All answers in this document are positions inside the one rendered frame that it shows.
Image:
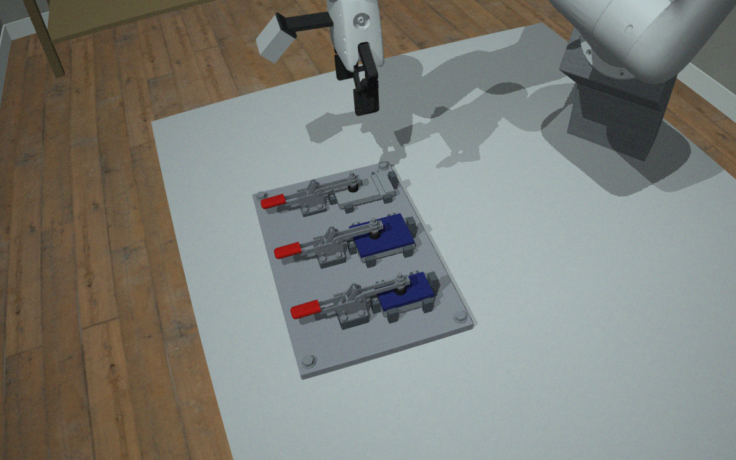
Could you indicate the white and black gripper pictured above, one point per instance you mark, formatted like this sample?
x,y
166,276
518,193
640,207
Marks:
x,y
356,35

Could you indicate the toggle clamp with red handle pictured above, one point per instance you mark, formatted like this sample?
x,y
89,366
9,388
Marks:
x,y
351,310

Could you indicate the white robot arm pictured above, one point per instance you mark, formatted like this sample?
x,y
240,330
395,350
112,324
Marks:
x,y
652,39

